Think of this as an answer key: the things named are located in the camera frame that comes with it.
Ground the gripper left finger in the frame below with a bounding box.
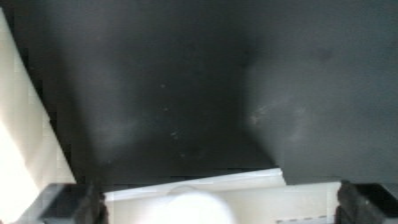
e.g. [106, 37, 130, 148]
[16, 183, 110, 224]

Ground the white drawer tray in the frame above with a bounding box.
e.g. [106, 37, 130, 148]
[105, 168, 341, 224]

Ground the white U-shaped fence wall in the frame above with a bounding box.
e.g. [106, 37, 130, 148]
[0, 8, 74, 224]

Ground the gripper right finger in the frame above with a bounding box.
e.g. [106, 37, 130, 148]
[334, 181, 398, 224]

